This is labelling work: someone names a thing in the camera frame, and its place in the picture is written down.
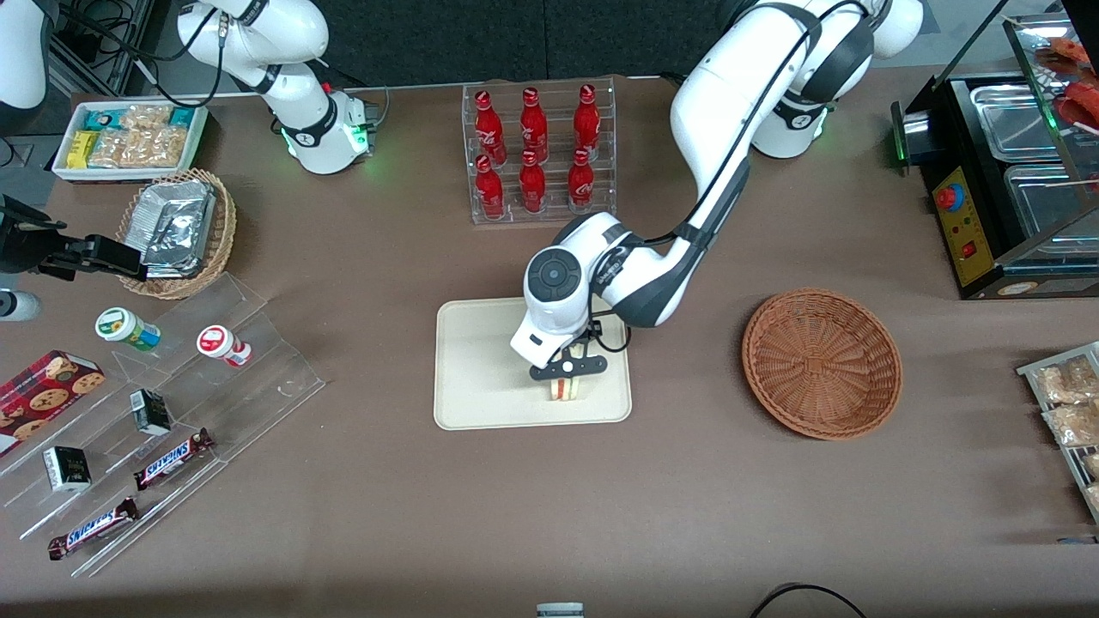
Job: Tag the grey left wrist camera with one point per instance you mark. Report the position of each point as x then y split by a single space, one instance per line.
537 343

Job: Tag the cream rectangular tray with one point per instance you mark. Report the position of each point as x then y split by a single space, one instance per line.
481 378

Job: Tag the black equipment rack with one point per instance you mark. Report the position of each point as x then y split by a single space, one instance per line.
103 47

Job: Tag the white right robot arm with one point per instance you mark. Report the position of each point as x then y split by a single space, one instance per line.
313 129

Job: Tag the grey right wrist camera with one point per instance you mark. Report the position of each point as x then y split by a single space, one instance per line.
17 306

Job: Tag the red cola bottle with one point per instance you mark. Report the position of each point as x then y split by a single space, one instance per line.
532 189
533 127
586 122
489 193
489 129
581 184

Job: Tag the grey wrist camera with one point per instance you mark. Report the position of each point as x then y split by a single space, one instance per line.
17 306
537 343

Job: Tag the brown round wicker basket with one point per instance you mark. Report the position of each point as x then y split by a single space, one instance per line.
820 365

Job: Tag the clear acrylic bottle rack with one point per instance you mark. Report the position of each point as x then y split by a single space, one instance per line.
558 86

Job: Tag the red fried food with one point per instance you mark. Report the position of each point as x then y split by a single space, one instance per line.
1077 73

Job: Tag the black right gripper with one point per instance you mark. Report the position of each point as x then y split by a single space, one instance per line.
24 250

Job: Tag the clear acrylic stepped display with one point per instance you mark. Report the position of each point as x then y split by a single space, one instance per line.
258 386

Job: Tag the red plaid cookie box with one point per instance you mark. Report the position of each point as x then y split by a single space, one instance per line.
43 399

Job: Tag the green lid snack cup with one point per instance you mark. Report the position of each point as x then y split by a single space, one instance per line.
124 328

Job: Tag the small grey device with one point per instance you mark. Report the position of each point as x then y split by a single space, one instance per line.
560 611

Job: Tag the red lid snack cup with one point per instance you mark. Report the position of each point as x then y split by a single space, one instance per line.
219 343

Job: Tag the light tan wicker basket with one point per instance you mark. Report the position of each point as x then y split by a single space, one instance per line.
221 232

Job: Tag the silver foil packet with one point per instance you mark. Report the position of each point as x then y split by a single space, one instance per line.
176 249
172 199

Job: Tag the teal snack packet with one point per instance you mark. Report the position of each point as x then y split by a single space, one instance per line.
101 120
182 117

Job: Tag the triangular sandwich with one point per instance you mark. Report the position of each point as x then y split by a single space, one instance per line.
567 390

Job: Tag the white plastic snack bin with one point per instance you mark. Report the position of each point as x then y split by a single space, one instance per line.
62 167

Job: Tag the black food warmer cabinet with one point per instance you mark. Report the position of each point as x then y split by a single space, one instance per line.
966 249

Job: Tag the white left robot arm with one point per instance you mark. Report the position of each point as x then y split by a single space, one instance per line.
730 112

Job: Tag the clear nut snack bag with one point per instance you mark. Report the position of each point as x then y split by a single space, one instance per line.
146 117
112 148
161 148

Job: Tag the tray of packaged snacks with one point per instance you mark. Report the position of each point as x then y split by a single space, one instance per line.
1030 372

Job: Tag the steel food pan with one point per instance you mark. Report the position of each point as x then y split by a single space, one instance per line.
1017 120
1043 202

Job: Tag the yellow snack packet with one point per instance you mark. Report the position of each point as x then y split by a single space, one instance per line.
81 149

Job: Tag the small black carton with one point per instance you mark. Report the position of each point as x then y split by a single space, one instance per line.
67 469
151 412

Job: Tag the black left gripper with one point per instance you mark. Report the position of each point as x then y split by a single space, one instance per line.
585 340

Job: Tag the snickers chocolate bar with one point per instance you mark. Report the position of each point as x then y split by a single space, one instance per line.
172 459
93 529

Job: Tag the clear cracker snack bag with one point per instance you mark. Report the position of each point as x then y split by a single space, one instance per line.
1093 466
1094 499
1065 382
1073 425

